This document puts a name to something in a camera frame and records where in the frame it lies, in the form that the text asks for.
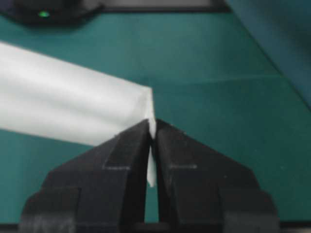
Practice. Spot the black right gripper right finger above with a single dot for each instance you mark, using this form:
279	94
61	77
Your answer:
203	191

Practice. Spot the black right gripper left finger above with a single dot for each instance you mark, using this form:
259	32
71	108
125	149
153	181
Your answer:
100	191

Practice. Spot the white duct tape roll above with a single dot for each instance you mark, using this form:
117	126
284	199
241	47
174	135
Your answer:
51	98

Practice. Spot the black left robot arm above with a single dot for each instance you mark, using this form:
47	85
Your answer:
49	11

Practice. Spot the green table cloth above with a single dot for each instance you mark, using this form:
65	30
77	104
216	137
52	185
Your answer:
209	78

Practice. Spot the green backdrop curtain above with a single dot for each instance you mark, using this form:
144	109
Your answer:
283	29

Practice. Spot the black aluminium frame rail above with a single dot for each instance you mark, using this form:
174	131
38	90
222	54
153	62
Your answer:
165	6

